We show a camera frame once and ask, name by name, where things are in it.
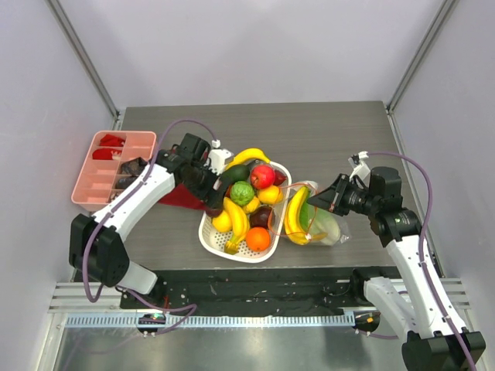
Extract green white cabbage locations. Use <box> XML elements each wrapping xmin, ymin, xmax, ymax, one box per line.
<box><xmin>299</xmin><ymin>203</ymin><xmax>341</xmax><ymax>246</ymax></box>

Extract clear zip top bag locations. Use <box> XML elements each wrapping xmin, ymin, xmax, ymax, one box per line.
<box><xmin>268</xmin><ymin>180</ymin><xmax>351</xmax><ymax>247</ymax></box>

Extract yellow banana bunch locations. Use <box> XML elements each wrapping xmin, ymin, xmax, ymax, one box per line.
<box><xmin>284</xmin><ymin>182</ymin><xmax>328</xmax><ymax>246</ymax></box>

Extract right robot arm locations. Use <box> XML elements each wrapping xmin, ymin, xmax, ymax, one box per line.
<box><xmin>308</xmin><ymin>167</ymin><xmax>486</xmax><ymax>370</ymax></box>

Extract white perforated fruit basket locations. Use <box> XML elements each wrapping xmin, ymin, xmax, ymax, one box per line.
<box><xmin>199</xmin><ymin>162</ymin><xmax>292</xmax><ymax>264</ymax></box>

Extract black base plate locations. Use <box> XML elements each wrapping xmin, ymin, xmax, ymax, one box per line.
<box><xmin>73</xmin><ymin>266</ymin><xmax>417</xmax><ymax>316</ymax></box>

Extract dark purple fig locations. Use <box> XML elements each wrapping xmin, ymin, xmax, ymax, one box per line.
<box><xmin>204</xmin><ymin>207</ymin><xmax>223</xmax><ymax>218</ymax></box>

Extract green avocado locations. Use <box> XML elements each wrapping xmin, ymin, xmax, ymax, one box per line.
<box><xmin>221</xmin><ymin>164</ymin><xmax>251</xmax><ymax>182</ymax></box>

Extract small yellow banana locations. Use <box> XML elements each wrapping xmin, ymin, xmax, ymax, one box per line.
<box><xmin>242</xmin><ymin>196</ymin><xmax>261</xmax><ymax>214</ymax></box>

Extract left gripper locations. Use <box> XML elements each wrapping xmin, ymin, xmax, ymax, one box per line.
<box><xmin>183</xmin><ymin>159</ymin><xmax>232</xmax><ymax>209</ymax></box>

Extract small green cabbage ball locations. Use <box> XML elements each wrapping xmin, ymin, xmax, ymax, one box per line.
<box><xmin>230</xmin><ymin>181</ymin><xmax>255</xmax><ymax>206</ymax></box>

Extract red items in tray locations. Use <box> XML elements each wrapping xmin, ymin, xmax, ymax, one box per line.
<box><xmin>92</xmin><ymin>134</ymin><xmax>125</xmax><ymax>161</ymax></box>

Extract red folded cloth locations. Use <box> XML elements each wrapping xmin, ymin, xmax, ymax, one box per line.
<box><xmin>158</xmin><ymin>184</ymin><xmax>204</xmax><ymax>211</ymax></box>

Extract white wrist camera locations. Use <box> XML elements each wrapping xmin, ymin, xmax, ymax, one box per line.
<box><xmin>208</xmin><ymin>139</ymin><xmax>234</xmax><ymax>175</ymax></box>
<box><xmin>348</xmin><ymin>151</ymin><xmax>370</xmax><ymax>180</ymax></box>

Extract red apple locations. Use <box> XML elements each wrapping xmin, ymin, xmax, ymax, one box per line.
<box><xmin>250</xmin><ymin>165</ymin><xmax>275</xmax><ymax>189</ymax></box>

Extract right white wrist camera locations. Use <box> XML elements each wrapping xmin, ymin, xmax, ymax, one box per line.
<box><xmin>348</xmin><ymin>151</ymin><xmax>370</xmax><ymax>180</ymax></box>

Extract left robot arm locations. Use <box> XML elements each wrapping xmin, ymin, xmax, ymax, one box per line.
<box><xmin>69</xmin><ymin>134</ymin><xmax>234</xmax><ymax>308</ymax></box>

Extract pink compartment tray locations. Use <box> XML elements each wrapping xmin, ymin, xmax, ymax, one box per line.
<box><xmin>71</xmin><ymin>131</ymin><xmax>157</xmax><ymax>212</ymax></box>

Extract dark wrapped items in tray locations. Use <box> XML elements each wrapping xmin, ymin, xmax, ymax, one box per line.
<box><xmin>108</xmin><ymin>157</ymin><xmax>148</xmax><ymax>202</ymax></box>

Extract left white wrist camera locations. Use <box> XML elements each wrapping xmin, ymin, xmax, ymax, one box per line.
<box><xmin>208</xmin><ymin>139</ymin><xmax>234</xmax><ymax>175</ymax></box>

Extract yellow lemon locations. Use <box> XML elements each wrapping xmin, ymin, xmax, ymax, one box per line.
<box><xmin>212</xmin><ymin>211</ymin><xmax>232</xmax><ymax>233</ymax></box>
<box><xmin>258</xmin><ymin>185</ymin><xmax>283</xmax><ymax>205</ymax></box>

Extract dark red mangosteen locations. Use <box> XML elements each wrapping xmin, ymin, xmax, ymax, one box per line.
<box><xmin>249</xmin><ymin>206</ymin><xmax>275</xmax><ymax>230</ymax></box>

